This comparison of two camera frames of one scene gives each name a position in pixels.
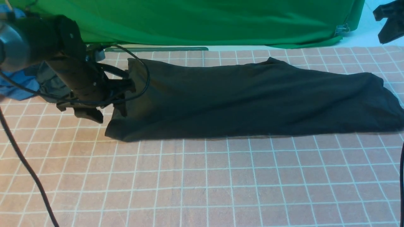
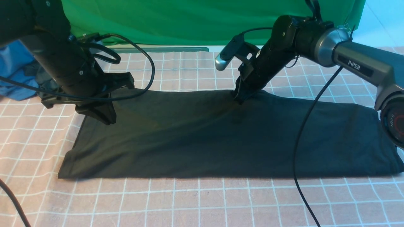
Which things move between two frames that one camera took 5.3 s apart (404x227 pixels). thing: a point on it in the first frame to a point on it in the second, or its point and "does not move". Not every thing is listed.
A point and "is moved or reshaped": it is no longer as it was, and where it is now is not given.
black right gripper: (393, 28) to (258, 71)
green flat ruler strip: (164, 49) does not move
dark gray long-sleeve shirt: (175, 99) is moved or reshaped
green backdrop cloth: (272, 23) does not move
